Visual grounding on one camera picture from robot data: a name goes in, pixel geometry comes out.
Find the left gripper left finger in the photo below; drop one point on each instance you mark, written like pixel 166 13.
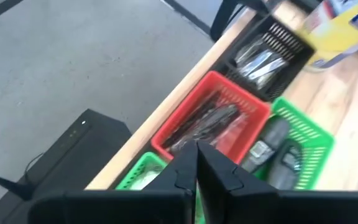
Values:
pixel 166 202

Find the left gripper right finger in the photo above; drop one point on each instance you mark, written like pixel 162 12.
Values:
pixel 244 205

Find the bagged white toiletry packet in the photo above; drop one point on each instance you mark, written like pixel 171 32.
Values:
pixel 146 180

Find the dark grey roll-on deodorant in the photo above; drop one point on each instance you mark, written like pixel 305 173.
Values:
pixel 286 165
pixel 266 146

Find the bagged black comb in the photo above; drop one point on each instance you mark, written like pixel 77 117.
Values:
pixel 233 133
pixel 191 124
pixel 204 132
pixel 219 119

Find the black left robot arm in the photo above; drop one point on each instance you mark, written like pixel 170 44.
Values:
pixel 73 149

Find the green plastic basket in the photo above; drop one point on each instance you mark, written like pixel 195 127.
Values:
pixel 134 175
pixel 309 137

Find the red plastic basket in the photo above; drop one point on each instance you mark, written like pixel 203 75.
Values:
pixel 261 124

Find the black plastic basket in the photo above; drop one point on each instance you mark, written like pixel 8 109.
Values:
pixel 286 42

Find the Lysol wipes canister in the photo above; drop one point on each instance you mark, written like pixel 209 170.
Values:
pixel 337 34

